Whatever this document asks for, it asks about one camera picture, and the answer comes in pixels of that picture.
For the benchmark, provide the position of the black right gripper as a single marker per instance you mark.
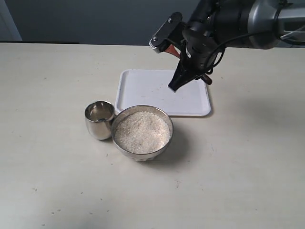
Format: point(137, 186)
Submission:
point(199, 51)

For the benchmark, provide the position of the dark red wooden spoon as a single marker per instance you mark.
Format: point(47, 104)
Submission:
point(172, 50)

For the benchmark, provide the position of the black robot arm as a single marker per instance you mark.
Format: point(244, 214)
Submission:
point(218, 24)

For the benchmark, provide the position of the steel bowl of rice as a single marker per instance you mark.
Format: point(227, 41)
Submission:
point(142, 132)

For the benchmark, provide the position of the small steel cup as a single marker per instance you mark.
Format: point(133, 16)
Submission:
point(99, 117)

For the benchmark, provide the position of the white plastic tray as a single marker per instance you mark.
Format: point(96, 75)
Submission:
point(150, 87)

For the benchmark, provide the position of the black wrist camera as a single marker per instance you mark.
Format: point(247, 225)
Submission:
point(170, 33)

